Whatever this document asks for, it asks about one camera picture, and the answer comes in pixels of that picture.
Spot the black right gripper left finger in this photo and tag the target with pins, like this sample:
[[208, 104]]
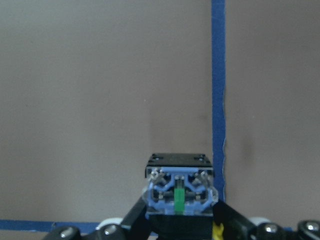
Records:
[[133, 226]]

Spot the yellow push button switch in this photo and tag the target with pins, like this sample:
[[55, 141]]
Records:
[[180, 196]]

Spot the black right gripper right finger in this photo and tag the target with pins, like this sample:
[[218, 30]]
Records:
[[229, 224]]

